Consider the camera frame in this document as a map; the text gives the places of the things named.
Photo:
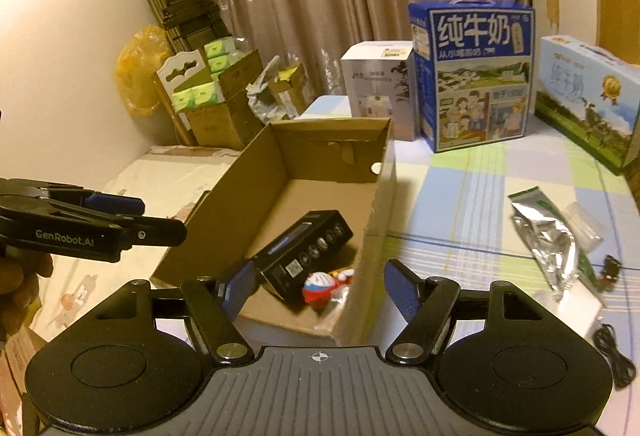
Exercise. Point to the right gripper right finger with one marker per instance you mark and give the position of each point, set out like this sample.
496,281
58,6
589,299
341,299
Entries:
427,306

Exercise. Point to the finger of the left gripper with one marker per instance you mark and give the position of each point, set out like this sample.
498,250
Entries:
114,204

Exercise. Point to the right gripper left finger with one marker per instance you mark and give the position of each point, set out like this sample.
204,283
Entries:
212,304

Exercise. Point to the black product box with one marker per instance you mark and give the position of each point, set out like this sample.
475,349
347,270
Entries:
311,244

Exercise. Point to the red Doraemon figurine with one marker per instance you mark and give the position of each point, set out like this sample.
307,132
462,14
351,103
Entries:
321,288

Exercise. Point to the silver foil pouch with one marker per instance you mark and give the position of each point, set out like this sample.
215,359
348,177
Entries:
543,229

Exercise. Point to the white pad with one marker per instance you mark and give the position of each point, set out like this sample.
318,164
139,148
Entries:
579,308

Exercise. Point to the clear plastic cup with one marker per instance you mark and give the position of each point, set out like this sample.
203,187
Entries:
587,230

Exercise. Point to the small black red part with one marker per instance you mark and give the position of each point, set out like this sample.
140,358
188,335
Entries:
610,273

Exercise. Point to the person's left hand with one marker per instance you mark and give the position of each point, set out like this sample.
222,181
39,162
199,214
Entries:
20,273

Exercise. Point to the cardboard box with tissues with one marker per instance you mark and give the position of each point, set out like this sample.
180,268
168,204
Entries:
218,110

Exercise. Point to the yellow plastic bag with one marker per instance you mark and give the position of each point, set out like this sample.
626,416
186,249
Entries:
135,70

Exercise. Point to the white carved wooden board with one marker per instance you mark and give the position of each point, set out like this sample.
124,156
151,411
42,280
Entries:
178,73

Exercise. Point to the open cardboard box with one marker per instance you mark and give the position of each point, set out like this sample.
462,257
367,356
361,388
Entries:
288,170

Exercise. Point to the black folding cart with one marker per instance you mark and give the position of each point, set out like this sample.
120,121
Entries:
189,24

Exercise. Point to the small cardboard junk box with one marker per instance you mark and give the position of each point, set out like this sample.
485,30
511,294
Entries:
292,89

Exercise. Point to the white humidifier box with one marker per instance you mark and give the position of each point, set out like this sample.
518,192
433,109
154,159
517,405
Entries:
380,83

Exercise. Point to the blue tall milk carton box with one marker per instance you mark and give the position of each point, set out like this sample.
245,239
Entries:
474,68

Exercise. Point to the light blue cow milk box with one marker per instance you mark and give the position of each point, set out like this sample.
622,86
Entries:
592,97

